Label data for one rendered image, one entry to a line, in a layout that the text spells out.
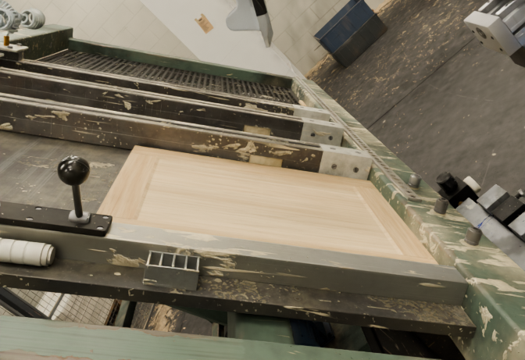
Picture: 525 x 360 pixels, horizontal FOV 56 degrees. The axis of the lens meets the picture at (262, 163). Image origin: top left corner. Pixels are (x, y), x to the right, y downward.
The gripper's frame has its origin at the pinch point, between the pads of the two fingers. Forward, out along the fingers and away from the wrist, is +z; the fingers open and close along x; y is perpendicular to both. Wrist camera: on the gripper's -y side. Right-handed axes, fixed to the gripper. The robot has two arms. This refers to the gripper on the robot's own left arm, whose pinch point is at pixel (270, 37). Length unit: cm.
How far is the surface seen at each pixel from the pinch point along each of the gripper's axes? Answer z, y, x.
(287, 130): 37, 4, -66
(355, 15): 71, -75, -454
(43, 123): 10, 55, -33
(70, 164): 5.0, 26.1, 18.7
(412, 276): 36.9, -11.2, 12.1
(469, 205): 52, -32, -27
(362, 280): 35.2, -4.0, 12.9
